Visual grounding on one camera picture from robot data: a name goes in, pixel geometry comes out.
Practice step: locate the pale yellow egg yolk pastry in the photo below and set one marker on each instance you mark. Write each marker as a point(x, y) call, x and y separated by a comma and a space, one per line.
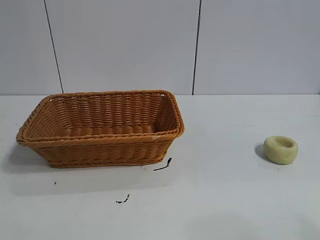
point(273, 153)

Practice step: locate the brown woven wicker basket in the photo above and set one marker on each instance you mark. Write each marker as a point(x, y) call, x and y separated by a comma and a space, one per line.
point(105, 147)

